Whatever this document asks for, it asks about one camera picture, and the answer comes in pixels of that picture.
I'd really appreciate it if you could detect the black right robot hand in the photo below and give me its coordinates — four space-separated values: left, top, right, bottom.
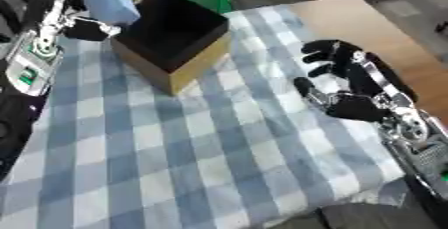
292 39 420 124

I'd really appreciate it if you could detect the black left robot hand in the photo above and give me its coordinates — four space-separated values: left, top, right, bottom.
22 0 125 43

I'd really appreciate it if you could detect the light blue block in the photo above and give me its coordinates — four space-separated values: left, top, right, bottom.
82 0 142 26

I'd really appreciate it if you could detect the tan cardboard box black inside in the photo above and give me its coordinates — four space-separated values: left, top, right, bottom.
108 0 233 96

